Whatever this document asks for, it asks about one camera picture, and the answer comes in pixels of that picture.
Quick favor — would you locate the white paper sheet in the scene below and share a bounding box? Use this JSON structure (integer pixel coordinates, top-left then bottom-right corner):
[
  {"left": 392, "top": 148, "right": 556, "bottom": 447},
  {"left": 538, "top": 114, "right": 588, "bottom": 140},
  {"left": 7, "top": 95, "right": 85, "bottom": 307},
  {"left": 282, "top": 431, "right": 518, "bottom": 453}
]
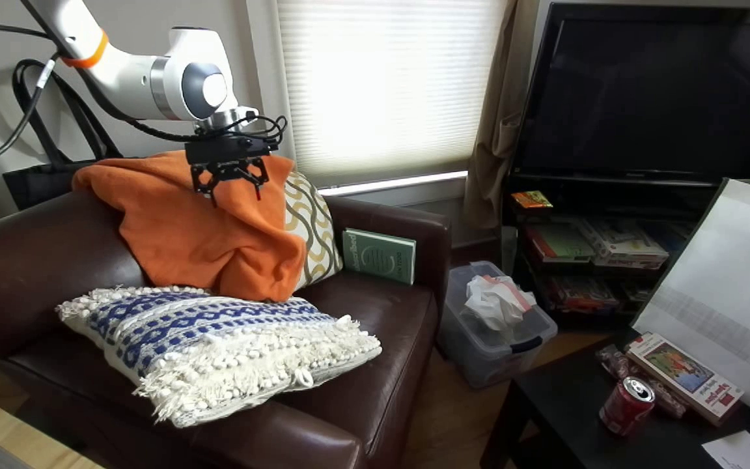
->
[{"left": 701, "top": 429, "right": 750, "bottom": 469}]

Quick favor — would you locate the blue and white fringed pillow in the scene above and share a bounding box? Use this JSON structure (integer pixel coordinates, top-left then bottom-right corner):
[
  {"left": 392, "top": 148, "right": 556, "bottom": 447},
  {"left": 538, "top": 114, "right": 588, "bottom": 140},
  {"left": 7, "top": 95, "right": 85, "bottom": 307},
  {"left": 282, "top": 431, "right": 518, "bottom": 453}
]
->
[{"left": 55, "top": 286, "right": 383, "bottom": 429}]

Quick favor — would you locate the white paper bag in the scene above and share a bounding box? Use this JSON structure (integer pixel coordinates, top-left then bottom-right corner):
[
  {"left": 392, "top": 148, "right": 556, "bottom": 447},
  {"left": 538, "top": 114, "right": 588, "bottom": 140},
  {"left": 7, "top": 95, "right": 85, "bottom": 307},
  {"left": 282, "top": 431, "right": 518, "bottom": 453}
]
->
[{"left": 632, "top": 165, "right": 750, "bottom": 434}]

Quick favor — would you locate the wooden table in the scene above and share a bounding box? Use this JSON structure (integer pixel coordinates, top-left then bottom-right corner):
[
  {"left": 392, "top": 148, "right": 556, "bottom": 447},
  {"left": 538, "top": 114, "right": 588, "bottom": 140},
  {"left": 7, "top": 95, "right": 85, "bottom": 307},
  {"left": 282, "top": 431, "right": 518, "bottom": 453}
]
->
[{"left": 0, "top": 384, "right": 104, "bottom": 469}]

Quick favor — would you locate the red soda can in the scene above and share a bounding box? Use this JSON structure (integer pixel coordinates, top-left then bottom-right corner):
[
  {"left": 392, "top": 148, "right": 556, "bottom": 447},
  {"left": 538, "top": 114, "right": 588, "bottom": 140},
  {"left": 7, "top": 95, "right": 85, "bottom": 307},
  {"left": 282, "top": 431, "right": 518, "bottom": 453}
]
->
[{"left": 599, "top": 376, "right": 656, "bottom": 436}]

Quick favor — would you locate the white window blind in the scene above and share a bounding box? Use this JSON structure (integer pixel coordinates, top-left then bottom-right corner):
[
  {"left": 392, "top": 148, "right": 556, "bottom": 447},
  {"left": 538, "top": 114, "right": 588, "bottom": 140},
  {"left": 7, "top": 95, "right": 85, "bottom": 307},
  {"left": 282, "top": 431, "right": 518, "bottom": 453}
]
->
[{"left": 277, "top": 0, "right": 510, "bottom": 190}]

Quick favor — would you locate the black tote bag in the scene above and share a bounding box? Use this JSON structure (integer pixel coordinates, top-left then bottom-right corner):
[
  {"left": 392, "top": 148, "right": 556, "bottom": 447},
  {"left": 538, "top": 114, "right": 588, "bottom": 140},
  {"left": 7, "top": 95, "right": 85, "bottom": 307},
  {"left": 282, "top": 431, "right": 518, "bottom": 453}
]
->
[{"left": 2, "top": 58, "right": 123, "bottom": 211}]

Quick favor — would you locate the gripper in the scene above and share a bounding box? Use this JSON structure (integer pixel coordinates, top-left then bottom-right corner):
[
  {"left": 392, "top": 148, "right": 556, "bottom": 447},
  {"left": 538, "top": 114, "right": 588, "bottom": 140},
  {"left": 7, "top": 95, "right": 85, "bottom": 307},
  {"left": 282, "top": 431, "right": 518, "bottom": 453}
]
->
[{"left": 184, "top": 134, "right": 279, "bottom": 205}]

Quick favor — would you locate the orange towel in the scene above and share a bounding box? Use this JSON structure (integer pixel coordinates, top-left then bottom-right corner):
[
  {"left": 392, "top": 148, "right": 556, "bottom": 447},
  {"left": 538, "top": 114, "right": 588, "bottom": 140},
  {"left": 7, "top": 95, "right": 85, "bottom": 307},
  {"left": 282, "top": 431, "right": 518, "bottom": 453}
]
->
[{"left": 72, "top": 150, "right": 308, "bottom": 303}]

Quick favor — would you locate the black television stand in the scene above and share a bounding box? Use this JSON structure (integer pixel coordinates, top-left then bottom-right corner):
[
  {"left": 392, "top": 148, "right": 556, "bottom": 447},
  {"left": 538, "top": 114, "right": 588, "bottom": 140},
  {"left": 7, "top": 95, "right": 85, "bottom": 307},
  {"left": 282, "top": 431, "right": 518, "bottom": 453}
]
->
[{"left": 501, "top": 172, "right": 729, "bottom": 330}]

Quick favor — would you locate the black side table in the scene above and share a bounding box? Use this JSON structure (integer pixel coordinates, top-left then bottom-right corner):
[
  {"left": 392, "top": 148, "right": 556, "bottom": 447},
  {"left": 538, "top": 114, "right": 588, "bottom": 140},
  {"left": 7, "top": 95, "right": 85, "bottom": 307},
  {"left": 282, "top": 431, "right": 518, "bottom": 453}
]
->
[{"left": 479, "top": 328, "right": 750, "bottom": 469}]

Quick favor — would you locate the green book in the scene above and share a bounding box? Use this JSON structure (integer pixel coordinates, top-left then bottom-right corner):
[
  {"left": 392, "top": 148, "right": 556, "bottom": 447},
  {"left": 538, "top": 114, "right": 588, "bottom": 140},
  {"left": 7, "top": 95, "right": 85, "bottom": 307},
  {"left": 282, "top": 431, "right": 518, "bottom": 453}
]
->
[{"left": 342, "top": 227, "right": 417, "bottom": 286}]

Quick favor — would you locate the illustrated book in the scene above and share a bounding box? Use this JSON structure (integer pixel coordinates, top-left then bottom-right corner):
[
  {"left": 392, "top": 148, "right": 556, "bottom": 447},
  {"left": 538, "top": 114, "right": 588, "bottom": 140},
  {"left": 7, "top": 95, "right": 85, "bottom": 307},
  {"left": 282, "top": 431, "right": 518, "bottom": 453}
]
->
[{"left": 625, "top": 332, "right": 744, "bottom": 427}]

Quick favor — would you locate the clear plastic storage bin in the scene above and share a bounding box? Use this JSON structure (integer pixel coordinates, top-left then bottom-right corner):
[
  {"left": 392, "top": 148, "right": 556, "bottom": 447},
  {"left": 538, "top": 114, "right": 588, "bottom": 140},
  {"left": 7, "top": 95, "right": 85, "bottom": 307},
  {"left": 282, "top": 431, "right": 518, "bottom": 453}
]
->
[{"left": 437, "top": 261, "right": 559, "bottom": 389}]

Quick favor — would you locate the brown leather sofa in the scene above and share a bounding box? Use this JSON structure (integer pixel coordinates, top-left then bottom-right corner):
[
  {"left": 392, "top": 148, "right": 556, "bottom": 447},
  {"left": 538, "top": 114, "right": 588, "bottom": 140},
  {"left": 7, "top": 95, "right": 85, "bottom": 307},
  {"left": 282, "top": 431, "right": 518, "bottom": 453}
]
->
[{"left": 0, "top": 189, "right": 452, "bottom": 469}]

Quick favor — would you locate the crumpled white paper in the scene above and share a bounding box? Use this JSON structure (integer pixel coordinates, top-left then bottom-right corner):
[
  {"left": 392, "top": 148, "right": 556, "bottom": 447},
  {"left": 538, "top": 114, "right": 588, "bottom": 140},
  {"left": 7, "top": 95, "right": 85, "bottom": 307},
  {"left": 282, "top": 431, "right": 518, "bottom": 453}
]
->
[{"left": 462, "top": 274, "right": 538, "bottom": 334}]

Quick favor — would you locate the stack of board games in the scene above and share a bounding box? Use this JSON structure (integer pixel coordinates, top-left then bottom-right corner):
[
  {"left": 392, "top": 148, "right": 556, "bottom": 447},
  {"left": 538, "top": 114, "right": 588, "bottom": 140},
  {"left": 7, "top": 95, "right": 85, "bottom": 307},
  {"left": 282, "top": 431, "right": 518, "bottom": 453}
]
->
[
  {"left": 547, "top": 274, "right": 653, "bottom": 314},
  {"left": 523, "top": 217, "right": 673, "bottom": 270}
]

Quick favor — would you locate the small orange box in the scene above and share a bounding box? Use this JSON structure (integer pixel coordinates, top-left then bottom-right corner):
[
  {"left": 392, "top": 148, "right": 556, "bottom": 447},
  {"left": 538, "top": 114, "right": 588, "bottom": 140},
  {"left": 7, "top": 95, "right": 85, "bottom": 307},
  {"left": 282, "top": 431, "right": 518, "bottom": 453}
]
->
[{"left": 511, "top": 190, "right": 554, "bottom": 210}]

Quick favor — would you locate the beige curtain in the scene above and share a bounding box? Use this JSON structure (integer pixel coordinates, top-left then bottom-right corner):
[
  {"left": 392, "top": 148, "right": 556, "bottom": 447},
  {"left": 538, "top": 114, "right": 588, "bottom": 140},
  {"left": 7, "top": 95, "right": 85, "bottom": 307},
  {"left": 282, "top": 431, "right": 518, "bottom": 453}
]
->
[{"left": 462, "top": 0, "right": 542, "bottom": 229}]

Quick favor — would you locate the gold and white patterned pillow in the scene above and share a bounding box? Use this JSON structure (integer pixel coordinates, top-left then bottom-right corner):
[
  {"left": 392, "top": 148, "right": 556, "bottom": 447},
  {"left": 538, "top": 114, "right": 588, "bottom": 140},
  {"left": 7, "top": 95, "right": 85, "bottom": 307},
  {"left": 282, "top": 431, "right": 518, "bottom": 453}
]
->
[{"left": 283, "top": 170, "right": 344, "bottom": 291}]

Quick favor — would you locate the black television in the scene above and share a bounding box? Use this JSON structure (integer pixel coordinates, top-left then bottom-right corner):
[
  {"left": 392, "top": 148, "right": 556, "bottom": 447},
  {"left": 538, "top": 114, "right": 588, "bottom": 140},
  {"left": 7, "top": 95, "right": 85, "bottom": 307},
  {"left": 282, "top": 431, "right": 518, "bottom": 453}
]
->
[{"left": 511, "top": 3, "right": 750, "bottom": 184}]

